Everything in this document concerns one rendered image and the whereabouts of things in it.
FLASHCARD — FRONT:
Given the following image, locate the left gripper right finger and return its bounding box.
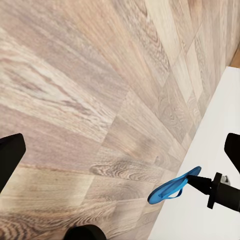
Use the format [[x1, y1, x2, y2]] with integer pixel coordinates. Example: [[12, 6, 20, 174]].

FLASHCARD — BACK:
[[224, 133, 240, 173]]

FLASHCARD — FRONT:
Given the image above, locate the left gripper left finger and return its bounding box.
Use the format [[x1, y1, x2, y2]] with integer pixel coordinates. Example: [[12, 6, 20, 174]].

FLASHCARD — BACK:
[[0, 133, 26, 193]]

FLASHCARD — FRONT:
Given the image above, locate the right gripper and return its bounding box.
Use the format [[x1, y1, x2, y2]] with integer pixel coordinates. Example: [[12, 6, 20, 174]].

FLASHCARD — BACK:
[[186, 172, 240, 212]]

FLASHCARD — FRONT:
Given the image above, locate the sandal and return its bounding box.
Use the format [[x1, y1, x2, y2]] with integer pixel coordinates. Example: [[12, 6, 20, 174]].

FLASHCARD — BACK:
[[147, 166, 202, 205]]

